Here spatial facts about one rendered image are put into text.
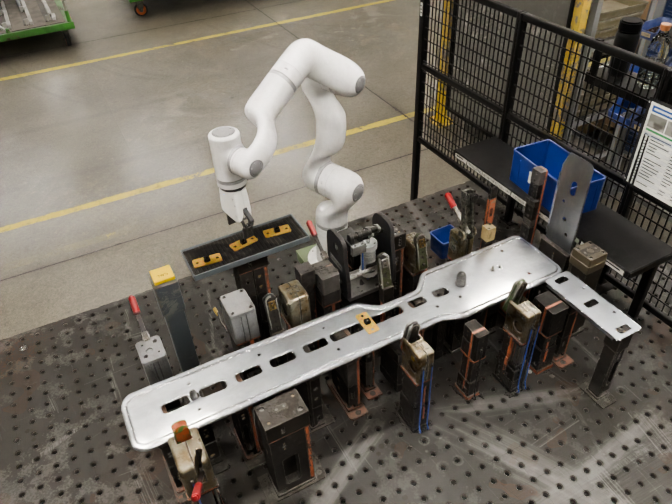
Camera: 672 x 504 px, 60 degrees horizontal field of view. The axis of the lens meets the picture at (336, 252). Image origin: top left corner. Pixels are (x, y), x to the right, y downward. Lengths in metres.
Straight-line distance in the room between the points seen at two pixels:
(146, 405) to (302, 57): 1.02
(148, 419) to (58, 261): 2.46
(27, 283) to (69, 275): 0.24
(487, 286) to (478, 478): 0.56
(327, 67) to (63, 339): 1.36
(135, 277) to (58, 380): 1.51
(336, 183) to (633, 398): 1.17
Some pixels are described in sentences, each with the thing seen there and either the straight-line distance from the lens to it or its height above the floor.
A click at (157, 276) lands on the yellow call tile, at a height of 1.16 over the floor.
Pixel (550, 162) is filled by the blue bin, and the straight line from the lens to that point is 2.39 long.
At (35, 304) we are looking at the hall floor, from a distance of 3.73.
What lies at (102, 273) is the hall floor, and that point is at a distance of 3.76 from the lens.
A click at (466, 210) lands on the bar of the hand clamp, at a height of 1.15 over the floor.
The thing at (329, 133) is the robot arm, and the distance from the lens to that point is 1.91.
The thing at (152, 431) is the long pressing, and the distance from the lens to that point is 1.60.
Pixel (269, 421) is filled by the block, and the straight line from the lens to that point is 1.51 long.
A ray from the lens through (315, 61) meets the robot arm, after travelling 1.73.
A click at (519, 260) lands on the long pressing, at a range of 2.00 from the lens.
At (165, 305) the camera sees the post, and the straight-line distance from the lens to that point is 1.79.
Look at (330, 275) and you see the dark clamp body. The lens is 1.78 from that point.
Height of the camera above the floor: 2.26
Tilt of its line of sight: 39 degrees down
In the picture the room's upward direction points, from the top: 3 degrees counter-clockwise
